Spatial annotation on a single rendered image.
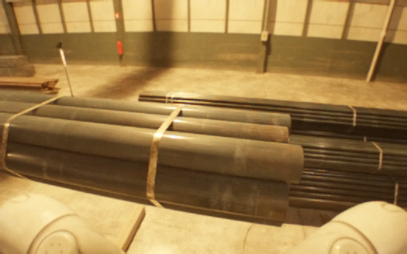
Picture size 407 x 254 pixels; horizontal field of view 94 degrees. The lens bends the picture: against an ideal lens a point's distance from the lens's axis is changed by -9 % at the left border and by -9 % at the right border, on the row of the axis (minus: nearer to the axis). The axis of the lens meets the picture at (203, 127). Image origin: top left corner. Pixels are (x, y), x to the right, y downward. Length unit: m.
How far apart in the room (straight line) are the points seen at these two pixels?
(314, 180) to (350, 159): 0.41
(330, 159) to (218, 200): 1.72
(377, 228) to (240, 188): 0.48
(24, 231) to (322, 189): 2.36
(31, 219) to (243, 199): 0.65
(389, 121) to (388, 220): 2.56
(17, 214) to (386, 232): 0.73
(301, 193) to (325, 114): 0.95
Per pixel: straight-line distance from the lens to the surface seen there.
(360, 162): 2.56
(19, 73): 10.41
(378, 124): 3.00
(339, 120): 2.78
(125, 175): 0.97
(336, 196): 2.57
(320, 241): 0.45
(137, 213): 2.42
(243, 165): 0.83
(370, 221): 0.54
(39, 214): 0.54
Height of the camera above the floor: 1.89
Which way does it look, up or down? 27 degrees down
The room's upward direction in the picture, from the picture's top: 1 degrees clockwise
